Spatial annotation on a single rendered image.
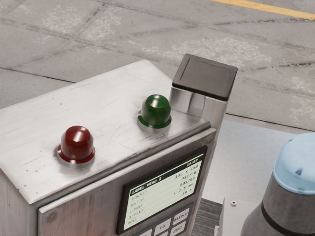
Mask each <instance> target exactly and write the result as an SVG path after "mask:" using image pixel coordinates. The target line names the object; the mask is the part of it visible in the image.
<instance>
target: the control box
mask: <svg viewBox="0 0 315 236"><path fill-rule="evenodd" d="M171 86H172V80H171V79H170V78H169V77H168V76H166V75H165V74H164V73H163V72H162V71H160V70H159V69H158V68H157V67H156V66H154V65H153V64H152V63H151V62H150V61H148V60H146V59H143V60H140V61H138V62H135V63H132V64H129V65H126V66H123V67H120V68H117V69H114V70H112V71H109V72H106V73H103V74H100V75H97V76H94V77H92V78H89V79H86V80H83V81H80V82H77V83H75V84H72V85H69V86H66V87H63V88H60V89H57V90H55V91H52V92H49V93H46V94H43V95H40V96H37V97H34V98H32V99H29V100H26V101H23V102H20V103H17V104H14V105H11V106H9V107H6V108H3V109H1V110H0V236H118V235H116V228H117V222H118V216H119V209H120V201H121V195H122V188H123V185H124V184H126V183H128V182H130V181H133V180H135V179H137V178H139V177H141V176H143V175H145V174H147V173H149V172H151V171H153V170H155V169H157V168H159V167H161V166H163V165H165V164H167V163H169V162H171V161H173V160H175V159H178V158H180V157H182V156H184V155H186V154H188V153H190V152H192V151H194V150H196V149H198V148H200V147H202V146H204V145H207V146H208V149H207V153H206V156H205V160H204V164H203V167H202V171H201V175H200V179H199V182H198V186H197V189H196V193H195V194H194V195H192V196H191V197H189V198H187V199H185V200H183V201H181V202H180V203H178V204H176V205H174V206H172V207H171V208H169V209H166V210H165V211H163V212H161V213H159V214H157V215H156V216H154V217H152V218H150V219H148V220H146V221H145V222H143V223H141V224H139V225H137V226H135V227H134V228H132V229H130V230H128V231H126V232H125V233H123V234H121V235H119V236H132V235H134V234H136V233H138V232H139V231H141V230H143V229H145V228H147V227H148V226H150V225H152V224H154V223H156V222H157V221H159V220H161V219H163V218H165V217H167V216H168V215H170V214H172V213H174V212H176V211H177V210H179V209H181V208H183V207H185V206H186V205H188V204H190V203H192V202H194V204H193V208H192V212H191V215H190V219H189V222H188V226H187V230H186V231H185V232H184V233H182V234H180V235H178V236H188V232H189V229H190V225H191V221H192V218H193V215H194V211H195V207H196V204H197V200H198V197H199V193H200V189H201V186H202V183H203V178H204V175H205V171H206V168H207V164H208V161H209V157H210V153H211V150H212V146H213V143H214V139H215V136H216V132H217V131H216V129H215V128H214V127H211V124H210V121H208V120H207V119H205V118H202V117H201V114H202V109H198V108H195V107H192V106H189V110H188V113H185V112H181V111H177V110H174V109H171V113H170V115H171V117H172V121H171V125H170V128H169V129H168V130H167V131H166V132H164V133H149V132H146V131H144V130H143V129H141V128H140V127H139V125H138V124H137V115H138V112H139V111H140V110H141V108H142V103H143V101H144V100H145V99H146V98H147V97H148V96H150V95H153V94H159V95H163V96H164V97H166V98H167V100H169V95H170V91H171ZM75 125H80V126H83V127H85V128H87V129H88V130H89V131H90V133H91V134H92V135H93V138H94V142H93V145H94V147H95V151H96V152H95V159H94V162H93V163H92V164H91V165H90V166H88V167H86V168H82V169H72V168H68V167H66V166H64V165H63V164H61V163H60V161H59V160H58V156H57V153H58V146H59V144H60V143H61V136H62V134H63V133H64V132H65V131H66V130H67V129H68V128H69V127H71V126H75Z"/></svg>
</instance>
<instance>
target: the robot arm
mask: <svg viewBox="0 0 315 236"><path fill-rule="evenodd" d="M240 236H315V133H303V134H300V135H297V136H295V137H293V138H291V139H290V140H289V141H287V142H286V143H285V144H284V146H283V147H282V149H281V151H280V153H279V155H278V157H277V158H276V160H275V162H274V165H273V172H272V174H271V177H270V180H269V183H268V186H267V188H266V191H265V194H264V197H263V199H262V202H261V203H260V204H259V205H258V206H257V207H256V208H255V209H254V211H252V212H251V213H250V214H249V215H248V216H247V218H246V219H245V221H244V224H243V226H242V229H241V233H240Z"/></svg>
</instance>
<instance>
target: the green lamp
mask: <svg viewBox="0 0 315 236"><path fill-rule="evenodd" d="M170 113H171V105H170V103H169V101H168V100H167V98H166V97H164V96H163V95H159V94H153V95H150V96H148V97H147V98H146V99H145V100H144V101H143V103H142V108H141V110H140V111H139V112H138V115H137V124H138V125H139V127H140V128H141V129H143V130H144V131H146V132H149V133H164V132H166V131H167V130H168V129H169V128H170V125H171V121H172V117H171V115H170Z"/></svg>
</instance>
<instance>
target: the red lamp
mask: <svg viewBox="0 0 315 236"><path fill-rule="evenodd" d="M93 142H94V138H93V135H92V134H91V133H90V131H89V130H88V129H87V128H85V127H83V126H80V125H75V126H71V127H69V128H68V129H67V130H66V131H65V132H64V133H63V134H62V136H61V143H60V144H59V146H58V153H57V156H58V160H59V161H60V163H61V164H63V165H64V166H66V167H68V168H72V169H82V168H86V167H88V166H90V165H91V164H92V163H93V162H94V159H95V152H96V151H95V147H94V145H93Z"/></svg>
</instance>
